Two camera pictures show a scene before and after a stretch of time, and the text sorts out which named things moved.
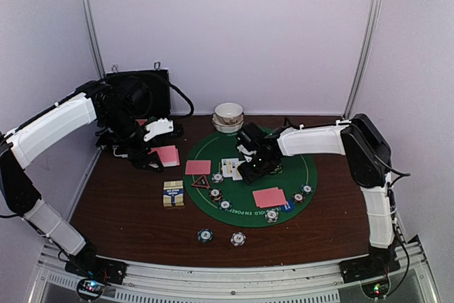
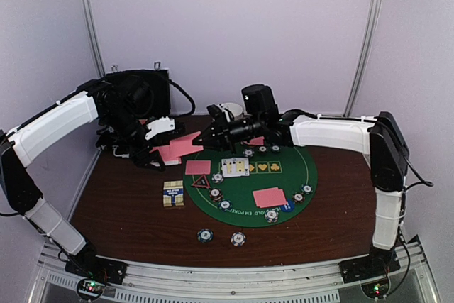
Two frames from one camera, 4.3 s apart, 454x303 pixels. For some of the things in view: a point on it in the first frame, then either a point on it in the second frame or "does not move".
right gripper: [250, 175] to [221, 132]
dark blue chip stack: [205, 235] does not move
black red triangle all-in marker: [202, 182] does not move
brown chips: [298, 197] does not move
